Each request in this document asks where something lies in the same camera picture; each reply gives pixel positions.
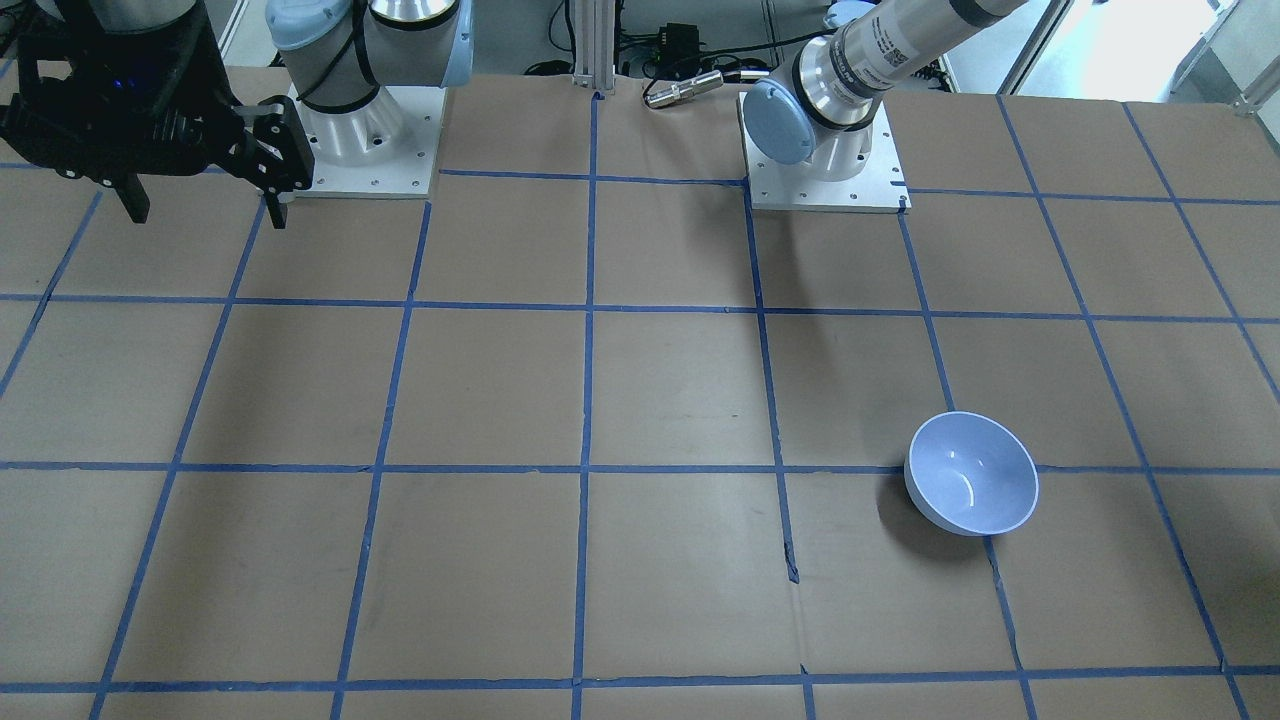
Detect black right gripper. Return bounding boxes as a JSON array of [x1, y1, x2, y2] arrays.
[[3, 1, 314, 231]]

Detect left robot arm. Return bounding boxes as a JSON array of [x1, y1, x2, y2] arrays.
[[742, 1, 1021, 181]]

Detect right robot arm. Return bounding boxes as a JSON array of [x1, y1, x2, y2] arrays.
[[3, 1, 474, 229]]

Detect blue bowl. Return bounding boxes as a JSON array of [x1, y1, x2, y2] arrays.
[[904, 411, 1041, 537]]

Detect silver metal cylinder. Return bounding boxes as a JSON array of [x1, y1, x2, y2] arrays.
[[643, 70, 724, 110]]

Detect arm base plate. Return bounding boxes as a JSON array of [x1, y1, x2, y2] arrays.
[[296, 86, 448, 200], [737, 92, 911, 213]]

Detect aluminium frame post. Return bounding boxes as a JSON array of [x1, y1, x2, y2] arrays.
[[566, 1, 617, 97]]

